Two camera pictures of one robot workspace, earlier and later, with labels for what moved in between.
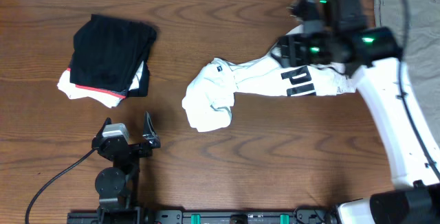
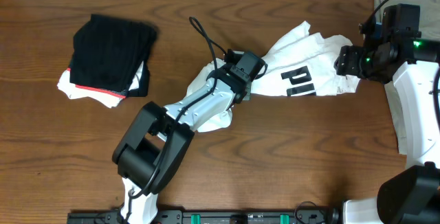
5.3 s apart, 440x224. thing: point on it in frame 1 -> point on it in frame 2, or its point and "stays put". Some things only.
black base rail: [203, 216] stays put
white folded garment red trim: [110, 98] stays put
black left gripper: [128, 146] -> [230, 56]
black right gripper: [291, 46] -> [348, 61]
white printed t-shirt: [214, 82] stays put
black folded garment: [109, 53] stays put
